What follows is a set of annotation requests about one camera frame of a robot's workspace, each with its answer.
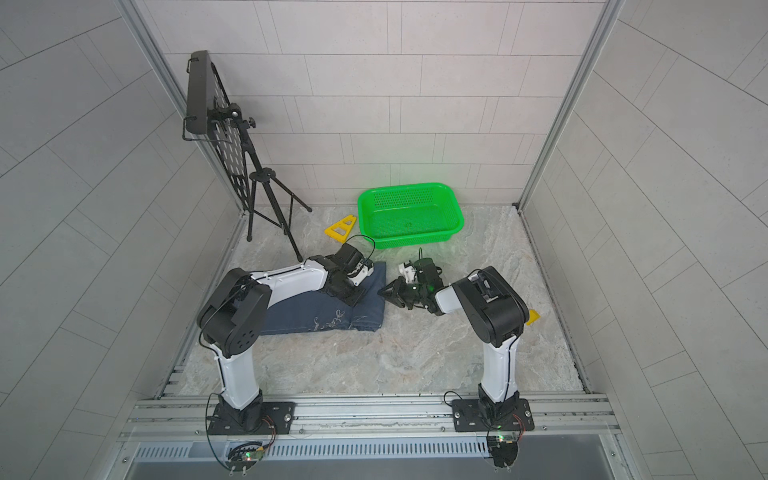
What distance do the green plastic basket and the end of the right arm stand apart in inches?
8.6

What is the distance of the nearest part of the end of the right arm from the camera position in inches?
30.6

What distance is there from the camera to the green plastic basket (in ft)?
3.60
